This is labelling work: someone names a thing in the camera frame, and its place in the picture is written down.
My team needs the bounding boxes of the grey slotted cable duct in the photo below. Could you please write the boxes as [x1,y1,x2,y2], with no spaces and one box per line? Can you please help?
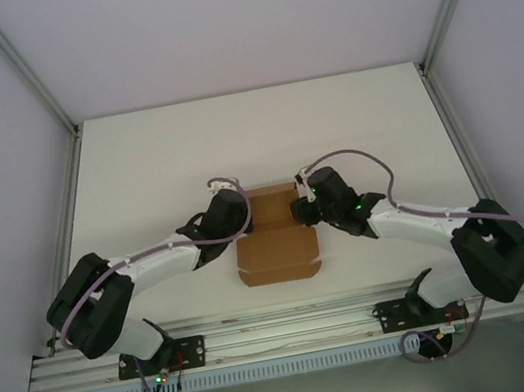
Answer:
[92,325,472,392]

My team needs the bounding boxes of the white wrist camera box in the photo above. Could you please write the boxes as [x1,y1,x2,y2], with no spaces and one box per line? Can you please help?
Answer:
[291,168,315,191]
[205,173,243,196]

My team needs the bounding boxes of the brown cardboard box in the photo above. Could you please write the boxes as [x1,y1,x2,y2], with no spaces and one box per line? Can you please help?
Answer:
[222,176,327,292]

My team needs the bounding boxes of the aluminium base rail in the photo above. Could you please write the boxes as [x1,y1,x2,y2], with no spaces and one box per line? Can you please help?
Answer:
[19,261,524,392]

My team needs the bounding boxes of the aluminium table side rail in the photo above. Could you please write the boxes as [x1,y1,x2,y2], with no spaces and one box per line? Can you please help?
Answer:
[418,49,524,287]
[7,125,121,360]

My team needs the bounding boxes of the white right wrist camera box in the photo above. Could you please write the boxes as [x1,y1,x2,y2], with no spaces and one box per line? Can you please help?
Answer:
[291,168,315,191]

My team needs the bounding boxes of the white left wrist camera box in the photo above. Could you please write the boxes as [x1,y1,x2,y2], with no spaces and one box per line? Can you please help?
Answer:
[205,173,243,196]

